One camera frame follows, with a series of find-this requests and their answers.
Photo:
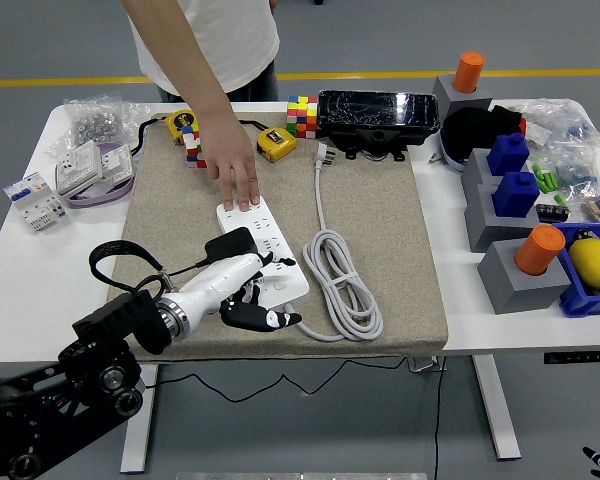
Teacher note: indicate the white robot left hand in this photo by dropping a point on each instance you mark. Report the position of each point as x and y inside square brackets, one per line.
[215, 285]

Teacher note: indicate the person's right hand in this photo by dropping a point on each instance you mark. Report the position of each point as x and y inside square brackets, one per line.
[230, 155]

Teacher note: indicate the black plug adapter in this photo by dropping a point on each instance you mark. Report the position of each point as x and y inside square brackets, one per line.
[230, 242]

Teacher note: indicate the white power strip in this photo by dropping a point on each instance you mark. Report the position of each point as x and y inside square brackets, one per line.
[252, 220]

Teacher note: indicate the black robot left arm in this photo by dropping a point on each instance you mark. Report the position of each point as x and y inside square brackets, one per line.
[120, 320]

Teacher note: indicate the person's right forearm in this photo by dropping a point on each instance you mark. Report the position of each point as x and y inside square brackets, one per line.
[180, 55]

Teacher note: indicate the scrambled puzzle cube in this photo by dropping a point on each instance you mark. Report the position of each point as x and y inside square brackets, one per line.
[192, 147]

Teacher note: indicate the square yellow tape measure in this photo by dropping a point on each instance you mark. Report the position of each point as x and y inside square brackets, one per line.
[277, 145]

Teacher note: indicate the round yellow tape measure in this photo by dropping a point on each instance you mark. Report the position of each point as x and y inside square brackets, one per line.
[180, 120]

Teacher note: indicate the neon puzzle cube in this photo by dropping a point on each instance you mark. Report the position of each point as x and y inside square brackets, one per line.
[302, 117]

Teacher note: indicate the black desk control panel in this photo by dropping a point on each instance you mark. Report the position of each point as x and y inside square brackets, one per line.
[580, 357]

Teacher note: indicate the person's torso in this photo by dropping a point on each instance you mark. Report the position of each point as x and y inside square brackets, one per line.
[230, 35]

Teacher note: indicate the white table leg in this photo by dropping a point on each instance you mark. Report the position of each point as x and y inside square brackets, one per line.
[497, 410]
[139, 430]

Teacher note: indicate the purple ribbon roll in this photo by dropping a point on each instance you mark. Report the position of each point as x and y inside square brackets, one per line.
[100, 199]

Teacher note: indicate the clear bag of nuts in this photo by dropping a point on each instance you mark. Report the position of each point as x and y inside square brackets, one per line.
[92, 125]

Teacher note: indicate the glossy black box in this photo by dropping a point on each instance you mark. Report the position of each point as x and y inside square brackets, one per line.
[375, 110]

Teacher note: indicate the blue plastic bin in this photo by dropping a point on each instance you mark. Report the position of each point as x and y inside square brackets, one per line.
[580, 302]

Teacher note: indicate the grey-brown mat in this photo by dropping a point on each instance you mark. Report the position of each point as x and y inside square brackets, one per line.
[380, 225]

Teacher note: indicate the grey block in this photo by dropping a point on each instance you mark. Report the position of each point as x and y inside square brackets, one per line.
[495, 230]
[520, 295]
[450, 100]
[475, 175]

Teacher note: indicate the yellow lemon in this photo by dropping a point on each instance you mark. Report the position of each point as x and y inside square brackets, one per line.
[595, 262]

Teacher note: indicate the white blue circuit breaker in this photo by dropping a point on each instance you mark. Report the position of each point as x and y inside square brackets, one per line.
[32, 200]

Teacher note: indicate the white dish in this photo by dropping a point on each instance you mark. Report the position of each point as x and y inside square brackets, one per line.
[452, 160]

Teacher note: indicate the orange cylinder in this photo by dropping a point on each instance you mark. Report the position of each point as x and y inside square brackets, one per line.
[468, 72]
[539, 250]

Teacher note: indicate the small black white figure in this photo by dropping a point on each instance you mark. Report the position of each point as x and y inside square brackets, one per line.
[584, 234]

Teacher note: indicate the black cloth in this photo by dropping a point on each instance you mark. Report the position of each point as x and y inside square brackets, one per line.
[472, 130]

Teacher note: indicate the black component strip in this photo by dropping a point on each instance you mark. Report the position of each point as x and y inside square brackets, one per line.
[552, 212]

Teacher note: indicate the blue block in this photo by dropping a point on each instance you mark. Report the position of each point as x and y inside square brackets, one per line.
[507, 155]
[516, 195]

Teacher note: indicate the green plastic pegs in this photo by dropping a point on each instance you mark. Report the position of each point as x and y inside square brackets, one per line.
[546, 181]

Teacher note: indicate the clear bag blue parts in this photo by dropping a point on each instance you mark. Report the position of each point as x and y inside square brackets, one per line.
[575, 172]

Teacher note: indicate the large clear parts bag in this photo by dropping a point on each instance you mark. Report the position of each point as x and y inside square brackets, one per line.
[555, 120]

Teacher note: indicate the white wall socket plate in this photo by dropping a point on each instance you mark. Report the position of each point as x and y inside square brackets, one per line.
[77, 167]
[116, 162]

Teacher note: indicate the black bracket mount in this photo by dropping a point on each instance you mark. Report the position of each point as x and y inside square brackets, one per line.
[375, 137]

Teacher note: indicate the metal under-table bracket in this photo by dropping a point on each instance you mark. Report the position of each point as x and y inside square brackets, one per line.
[422, 364]

